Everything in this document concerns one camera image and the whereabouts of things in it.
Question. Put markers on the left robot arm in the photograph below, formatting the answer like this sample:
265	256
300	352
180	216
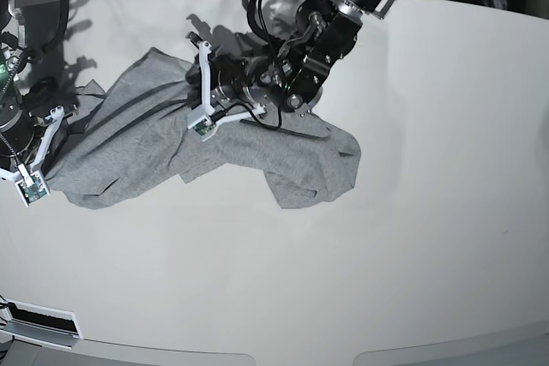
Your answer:
287	73

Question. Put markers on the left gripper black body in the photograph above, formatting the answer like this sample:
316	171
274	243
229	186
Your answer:
263	79

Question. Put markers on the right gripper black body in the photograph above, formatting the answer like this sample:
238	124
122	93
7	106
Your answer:
24	119

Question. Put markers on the grey t-shirt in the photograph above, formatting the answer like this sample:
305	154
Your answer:
134	136

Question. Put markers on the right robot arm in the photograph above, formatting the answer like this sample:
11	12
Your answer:
18	53

